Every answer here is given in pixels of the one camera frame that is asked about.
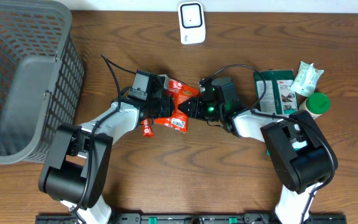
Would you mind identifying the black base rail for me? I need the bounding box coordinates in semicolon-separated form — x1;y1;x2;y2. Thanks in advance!
35;213;347;224

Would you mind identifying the white barcode scanner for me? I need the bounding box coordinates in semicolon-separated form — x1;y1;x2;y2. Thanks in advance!
178;1;206;45

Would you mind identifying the green 3M gloves package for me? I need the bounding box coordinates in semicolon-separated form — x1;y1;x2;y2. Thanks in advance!
253;70;299;116

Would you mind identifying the red snack bag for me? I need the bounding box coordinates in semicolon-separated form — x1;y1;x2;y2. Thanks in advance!
154;79;199;133

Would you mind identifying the red candy bar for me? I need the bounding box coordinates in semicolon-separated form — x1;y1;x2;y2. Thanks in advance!
141;118;154;138

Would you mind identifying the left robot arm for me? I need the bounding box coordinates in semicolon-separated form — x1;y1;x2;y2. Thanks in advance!
39;70;175;223

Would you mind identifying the grey plastic mesh basket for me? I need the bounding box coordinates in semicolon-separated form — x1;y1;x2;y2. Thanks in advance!
0;1;85;164

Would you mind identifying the light green wrapper packet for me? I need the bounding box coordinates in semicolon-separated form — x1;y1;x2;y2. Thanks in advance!
290;61;324;97

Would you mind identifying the green lid jar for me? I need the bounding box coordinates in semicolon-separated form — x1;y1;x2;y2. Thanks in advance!
299;93;331;119

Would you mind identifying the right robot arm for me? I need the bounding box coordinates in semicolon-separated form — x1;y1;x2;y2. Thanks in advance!
178;77;338;223

